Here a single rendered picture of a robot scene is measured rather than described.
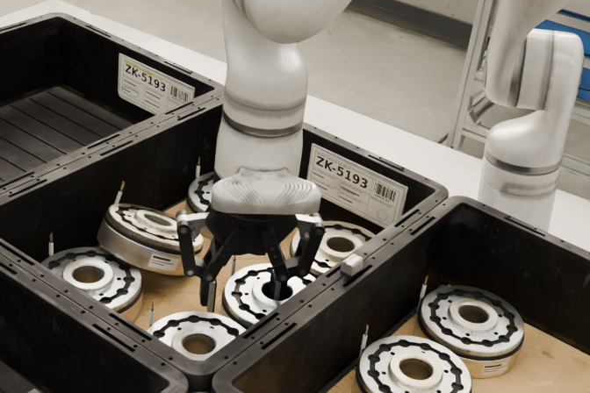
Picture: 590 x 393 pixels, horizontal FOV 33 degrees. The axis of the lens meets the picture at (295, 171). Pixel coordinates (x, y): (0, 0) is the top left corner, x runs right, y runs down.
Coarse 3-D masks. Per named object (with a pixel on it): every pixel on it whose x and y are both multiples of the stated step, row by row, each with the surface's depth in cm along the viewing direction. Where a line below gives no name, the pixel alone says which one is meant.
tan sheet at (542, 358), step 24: (528, 336) 100; (528, 360) 97; (552, 360) 98; (576, 360) 98; (336, 384) 91; (480, 384) 93; (504, 384) 94; (528, 384) 94; (552, 384) 95; (576, 384) 95
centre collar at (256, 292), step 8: (264, 280) 97; (256, 288) 96; (264, 288) 97; (288, 288) 97; (296, 288) 97; (256, 296) 95; (264, 296) 95; (264, 304) 94; (272, 304) 94; (280, 304) 94
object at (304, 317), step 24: (432, 216) 99; (504, 216) 100; (408, 240) 95; (552, 240) 98; (384, 264) 91; (336, 288) 87; (312, 312) 83; (264, 336) 80; (288, 336) 81; (240, 360) 77; (264, 360) 79; (216, 384) 75
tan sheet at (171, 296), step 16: (176, 208) 113; (208, 240) 108; (288, 240) 110; (240, 256) 106; (256, 256) 107; (144, 272) 102; (224, 272) 103; (144, 288) 100; (160, 288) 100; (176, 288) 100; (192, 288) 101; (144, 304) 97; (160, 304) 98; (176, 304) 98; (192, 304) 98; (144, 320) 95
